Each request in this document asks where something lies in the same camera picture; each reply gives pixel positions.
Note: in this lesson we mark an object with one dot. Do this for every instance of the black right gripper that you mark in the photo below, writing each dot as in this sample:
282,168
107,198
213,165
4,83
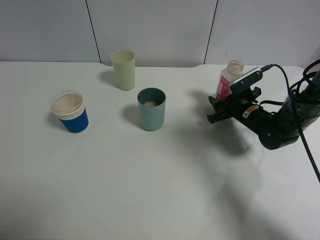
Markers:
243,107

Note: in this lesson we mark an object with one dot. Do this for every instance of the clear bottle with pink label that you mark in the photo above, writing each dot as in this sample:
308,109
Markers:
233,70

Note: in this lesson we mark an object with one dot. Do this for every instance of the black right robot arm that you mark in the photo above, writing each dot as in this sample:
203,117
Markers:
277,124

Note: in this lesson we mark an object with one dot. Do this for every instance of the teal plastic cup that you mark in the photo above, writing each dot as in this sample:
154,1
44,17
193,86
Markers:
151,104

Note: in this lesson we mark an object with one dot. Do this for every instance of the pale yellow plastic cup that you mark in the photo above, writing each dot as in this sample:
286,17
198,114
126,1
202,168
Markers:
123,62

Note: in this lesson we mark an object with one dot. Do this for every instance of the blue cup with clear lid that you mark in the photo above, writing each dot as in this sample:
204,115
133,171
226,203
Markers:
69,107

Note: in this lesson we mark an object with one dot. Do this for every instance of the black wrist camera with silver top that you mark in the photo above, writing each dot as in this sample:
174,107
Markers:
241,86

